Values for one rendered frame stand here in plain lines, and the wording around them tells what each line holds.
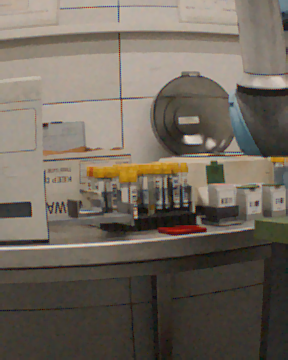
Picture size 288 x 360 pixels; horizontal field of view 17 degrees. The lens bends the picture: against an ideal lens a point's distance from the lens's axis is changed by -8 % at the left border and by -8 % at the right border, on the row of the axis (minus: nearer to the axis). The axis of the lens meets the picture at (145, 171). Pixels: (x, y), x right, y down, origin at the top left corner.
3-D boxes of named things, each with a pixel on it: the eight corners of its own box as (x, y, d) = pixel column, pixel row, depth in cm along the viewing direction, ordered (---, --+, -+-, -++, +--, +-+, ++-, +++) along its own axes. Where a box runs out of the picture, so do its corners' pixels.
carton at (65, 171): (29, 226, 202) (24, 153, 201) (-2, 215, 228) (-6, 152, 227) (137, 219, 211) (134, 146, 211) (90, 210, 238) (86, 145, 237)
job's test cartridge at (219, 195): (218, 218, 191) (217, 185, 191) (208, 216, 196) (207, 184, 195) (235, 216, 193) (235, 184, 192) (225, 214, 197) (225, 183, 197)
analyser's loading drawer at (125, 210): (29, 232, 173) (27, 203, 173) (20, 228, 179) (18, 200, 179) (134, 225, 181) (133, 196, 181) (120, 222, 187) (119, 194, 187)
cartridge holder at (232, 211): (219, 226, 189) (219, 208, 189) (200, 223, 197) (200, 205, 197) (243, 223, 191) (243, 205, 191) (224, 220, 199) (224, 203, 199)
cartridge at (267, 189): (271, 217, 198) (271, 184, 198) (261, 216, 203) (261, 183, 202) (286, 215, 200) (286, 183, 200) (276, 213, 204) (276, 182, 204)
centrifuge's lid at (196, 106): (150, 70, 240) (142, 75, 248) (158, 173, 238) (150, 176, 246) (231, 70, 245) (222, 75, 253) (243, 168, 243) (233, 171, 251)
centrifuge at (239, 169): (189, 217, 211) (187, 158, 211) (153, 207, 240) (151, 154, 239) (287, 207, 217) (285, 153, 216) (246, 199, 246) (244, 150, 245)
